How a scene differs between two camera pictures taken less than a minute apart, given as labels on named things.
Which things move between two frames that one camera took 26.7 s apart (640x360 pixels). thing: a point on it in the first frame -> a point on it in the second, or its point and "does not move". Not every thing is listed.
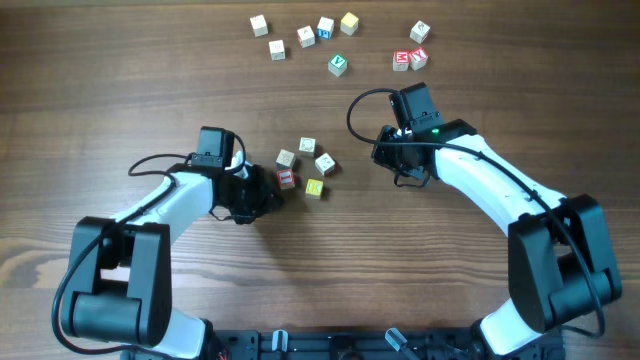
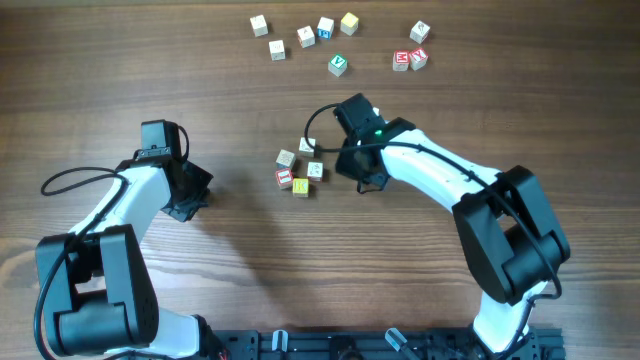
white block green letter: x=325 y=164 -> x=315 y=171
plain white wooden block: x=286 y=160 does not move
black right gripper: x=382 y=157 -> x=343 y=166
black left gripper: x=266 y=197 -> x=202 y=179
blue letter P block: x=325 y=28 does not move
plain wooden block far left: x=259 y=25 does not move
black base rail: x=367 y=344 does not move
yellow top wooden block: x=349 y=24 does not move
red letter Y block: x=418 y=59 does not move
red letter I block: x=286 y=178 does not move
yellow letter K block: x=314 y=189 -> x=300 y=187
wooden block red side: x=307 y=146 does not move
